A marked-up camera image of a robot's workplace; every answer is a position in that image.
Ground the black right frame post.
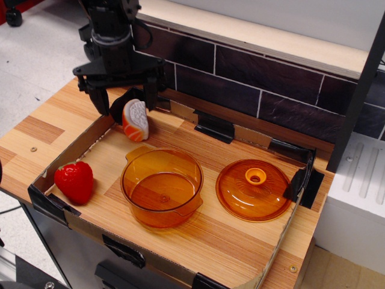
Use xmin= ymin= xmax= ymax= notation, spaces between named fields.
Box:
xmin=327 ymin=14 xmax=384 ymax=173

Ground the orange transparent pot lid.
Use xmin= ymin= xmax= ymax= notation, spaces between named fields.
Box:
xmin=215 ymin=159 xmax=294 ymax=222

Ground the salmon nigiri sushi toy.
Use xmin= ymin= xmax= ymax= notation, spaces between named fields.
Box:
xmin=122 ymin=99 xmax=149 ymax=142

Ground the dark tile backsplash panel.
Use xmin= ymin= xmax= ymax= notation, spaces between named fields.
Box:
xmin=132 ymin=20 xmax=385 ymax=145

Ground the red toy strawberry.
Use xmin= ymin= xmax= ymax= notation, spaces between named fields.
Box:
xmin=54 ymin=161 xmax=94 ymax=205

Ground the black caster wheel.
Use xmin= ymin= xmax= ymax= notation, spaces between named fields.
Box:
xmin=78 ymin=24 xmax=94 ymax=61

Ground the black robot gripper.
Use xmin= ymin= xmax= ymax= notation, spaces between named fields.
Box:
xmin=73 ymin=42 xmax=166 ymax=116

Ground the cardboard fence with black tape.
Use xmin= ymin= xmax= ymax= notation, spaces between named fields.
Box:
xmin=28 ymin=87 xmax=324 ymax=288

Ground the white ribbed sink unit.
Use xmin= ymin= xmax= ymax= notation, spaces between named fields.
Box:
xmin=315 ymin=132 xmax=384 ymax=274

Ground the orange transparent pot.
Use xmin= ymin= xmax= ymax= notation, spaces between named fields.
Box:
xmin=120 ymin=146 xmax=204 ymax=228

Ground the black chair caster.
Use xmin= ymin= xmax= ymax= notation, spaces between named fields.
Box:
xmin=4 ymin=0 xmax=23 ymax=27

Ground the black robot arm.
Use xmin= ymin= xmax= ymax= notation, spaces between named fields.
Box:
xmin=73 ymin=1 xmax=165 ymax=116

